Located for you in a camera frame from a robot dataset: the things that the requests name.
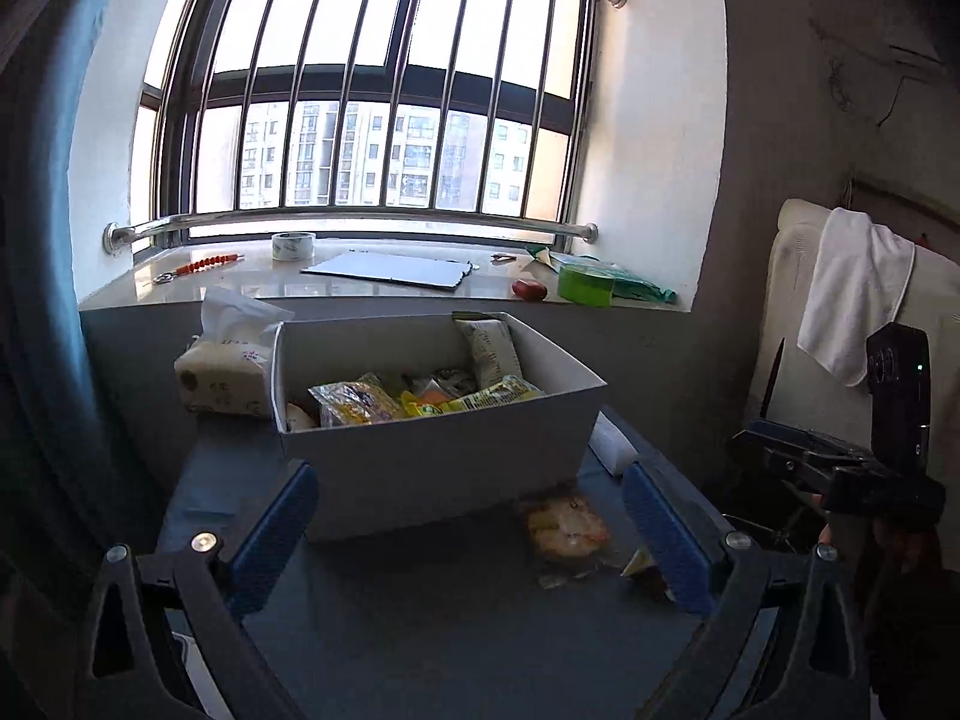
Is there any flat grey clipboard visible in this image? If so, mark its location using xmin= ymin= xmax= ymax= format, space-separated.
xmin=300 ymin=251 xmax=481 ymax=292

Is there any tissue pack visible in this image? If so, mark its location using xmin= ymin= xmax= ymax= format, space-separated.
xmin=174 ymin=286 xmax=295 ymax=421

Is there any person's right hand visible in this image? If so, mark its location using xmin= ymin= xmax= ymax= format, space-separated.
xmin=817 ymin=514 xmax=946 ymax=616

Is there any green plastic container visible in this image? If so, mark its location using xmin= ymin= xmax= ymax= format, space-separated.
xmin=557 ymin=264 xmax=616 ymax=308

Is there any clear tape roll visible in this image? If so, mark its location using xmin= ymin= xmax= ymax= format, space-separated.
xmin=271 ymin=232 xmax=316 ymax=263

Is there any green wipes packet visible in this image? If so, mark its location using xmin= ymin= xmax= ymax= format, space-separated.
xmin=525 ymin=244 xmax=677 ymax=306

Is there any teal curtain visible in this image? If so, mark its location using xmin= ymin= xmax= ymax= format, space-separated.
xmin=0 ymin=0 xmax=162 ymax=541

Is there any white remote control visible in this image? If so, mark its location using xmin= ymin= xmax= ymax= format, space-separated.
xmin=589 ymin=411 xmax=640 ymax=479

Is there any dark framed window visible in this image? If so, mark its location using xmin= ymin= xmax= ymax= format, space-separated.
xmin=142 ymin=0 xmax=605 ymax=241

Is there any clear yellow-print snack packet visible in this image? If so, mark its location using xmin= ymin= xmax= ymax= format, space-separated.
xmin=307 ymin=373 xmax=406 ymax=427

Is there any red bead string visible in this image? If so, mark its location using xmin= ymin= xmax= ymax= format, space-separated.
xmin=154 ymin=253 xmax=246 ymax=286

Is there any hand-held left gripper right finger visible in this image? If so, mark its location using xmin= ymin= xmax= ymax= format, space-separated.
xmin=622 ymin=463 xmax=871 ymax=720

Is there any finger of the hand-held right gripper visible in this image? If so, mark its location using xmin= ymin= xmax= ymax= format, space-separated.
xmin=730 ymin=420 xmax=880 ymax=475
xmin=756 ymin=337 xmax=785 ymax=422

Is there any metal window guard rail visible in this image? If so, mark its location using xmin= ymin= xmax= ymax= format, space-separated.
xmin=103 ymin=0 xmax=627 ymax=252

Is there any white towel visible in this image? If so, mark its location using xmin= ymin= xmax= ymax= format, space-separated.
xmin=796 ymin=206 xmax=917 ymax=389

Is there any long white snack packet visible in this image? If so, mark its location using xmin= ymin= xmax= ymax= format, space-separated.
xmin=452 ymin=313 xmax=526 ymax=391

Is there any white chair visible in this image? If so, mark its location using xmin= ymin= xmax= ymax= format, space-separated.
xmin=746 ymin=199 xmax=960 ymax=466

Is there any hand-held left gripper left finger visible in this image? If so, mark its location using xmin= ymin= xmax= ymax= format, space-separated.
xmin=75 ymin=460 xmax=320 ymax=720

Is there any round yellow snack packet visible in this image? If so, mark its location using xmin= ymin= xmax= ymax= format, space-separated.
xmin=517 ymin=493 xmax=612 ymax=590

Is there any white cardboard box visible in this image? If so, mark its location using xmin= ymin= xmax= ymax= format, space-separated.
xmin=270 ymin=311 xmax=608 ymax=543

